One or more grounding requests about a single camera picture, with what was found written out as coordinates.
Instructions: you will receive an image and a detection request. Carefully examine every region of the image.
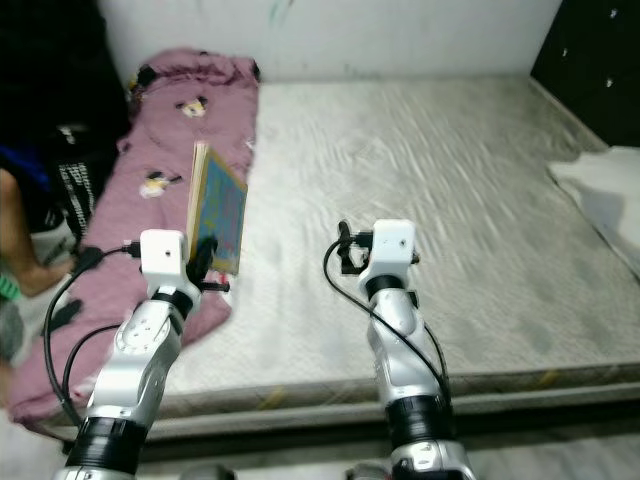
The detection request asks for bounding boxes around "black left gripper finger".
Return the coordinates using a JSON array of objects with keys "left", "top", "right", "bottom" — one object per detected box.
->
[{"left": 188, "top": 236, "right": 217, "bottom": 281}]

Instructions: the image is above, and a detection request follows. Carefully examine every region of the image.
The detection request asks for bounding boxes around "colourful children's book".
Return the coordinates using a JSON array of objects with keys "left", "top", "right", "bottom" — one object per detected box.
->
[{"left": 186, "top": 142, "right": 249, "bottom": 276}]

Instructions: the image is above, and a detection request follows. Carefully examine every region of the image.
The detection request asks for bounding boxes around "pink cartoon print blanket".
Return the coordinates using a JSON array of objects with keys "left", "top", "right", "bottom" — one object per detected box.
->
[{"left": 5, "top": 48, "right": 261, "bottom": 431}]

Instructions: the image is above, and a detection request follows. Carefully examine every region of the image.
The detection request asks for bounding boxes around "white pillow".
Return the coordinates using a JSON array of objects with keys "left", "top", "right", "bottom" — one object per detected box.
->
[{"left": 548, "top": 146, "right": 640, "bottom": 276}]

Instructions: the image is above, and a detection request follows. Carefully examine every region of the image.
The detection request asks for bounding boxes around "grey quilted mattress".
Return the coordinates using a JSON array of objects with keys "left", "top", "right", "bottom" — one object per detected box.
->
[{"left": 50, "top": 78, "right": 640, "bottom": 421}]

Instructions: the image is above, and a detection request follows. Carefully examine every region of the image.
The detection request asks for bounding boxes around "black bag with white print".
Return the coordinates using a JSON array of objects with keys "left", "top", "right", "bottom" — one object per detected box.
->
[{"left": 55, "top": 125, "right": 111, "bottom": 236}]

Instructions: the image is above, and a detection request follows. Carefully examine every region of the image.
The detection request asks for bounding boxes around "grey robot left leg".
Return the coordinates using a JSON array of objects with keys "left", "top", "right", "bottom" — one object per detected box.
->
[{"left": 175, "top": 464, "right": 233, "bottom": 480}]

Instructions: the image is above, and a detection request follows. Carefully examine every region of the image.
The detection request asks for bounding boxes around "grey robot leg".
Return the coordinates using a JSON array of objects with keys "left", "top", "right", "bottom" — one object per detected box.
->
[
  {"left": 345, "top": 462, "right": 391, "bottom": 480},
  {"left": 175, "top": 464, "right": 233, "bottom": 480}
]

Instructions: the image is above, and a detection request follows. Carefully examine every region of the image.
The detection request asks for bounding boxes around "grey robot right leg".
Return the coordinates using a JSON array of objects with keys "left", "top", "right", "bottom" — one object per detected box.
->
[{"left": 345, "top": 462, "right": 391, "bottom": 480}]

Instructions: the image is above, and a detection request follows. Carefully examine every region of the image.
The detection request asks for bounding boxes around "black tufted headboard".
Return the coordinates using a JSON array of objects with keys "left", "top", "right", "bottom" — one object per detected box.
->
[{"left": 530, "top": 0, "right": 640, "bottom": 149}]

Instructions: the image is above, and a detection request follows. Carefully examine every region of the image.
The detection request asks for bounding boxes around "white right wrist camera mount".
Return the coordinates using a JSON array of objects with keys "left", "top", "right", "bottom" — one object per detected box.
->
[{"left": 368, "top": 219, "right": 417, "bottom": 291}]

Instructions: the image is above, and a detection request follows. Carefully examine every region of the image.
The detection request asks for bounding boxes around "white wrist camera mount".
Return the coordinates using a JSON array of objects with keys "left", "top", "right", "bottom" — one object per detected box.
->
[
  {"left": 138, "top": 229, "right": 201, "bottom": 306},
  {"left": 368, "top": 219, "right": 417, "bottom": 291}
]

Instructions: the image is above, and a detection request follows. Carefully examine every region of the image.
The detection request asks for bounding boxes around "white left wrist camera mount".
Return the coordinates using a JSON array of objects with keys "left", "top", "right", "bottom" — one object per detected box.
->
[{"left": 138, "top": 229, "right": 201, "bottom": 306}]

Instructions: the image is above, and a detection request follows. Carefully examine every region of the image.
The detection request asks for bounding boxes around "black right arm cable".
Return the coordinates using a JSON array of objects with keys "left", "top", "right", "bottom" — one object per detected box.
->
[{"left": 324, "top": 235, "right": 456, "bottom": 406}]

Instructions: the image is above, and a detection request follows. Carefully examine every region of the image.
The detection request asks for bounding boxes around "short black left arm cable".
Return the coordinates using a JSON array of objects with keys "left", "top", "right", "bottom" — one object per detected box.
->
[{"left": 62, "top": 322, "right": 126, "bottom": 431}]

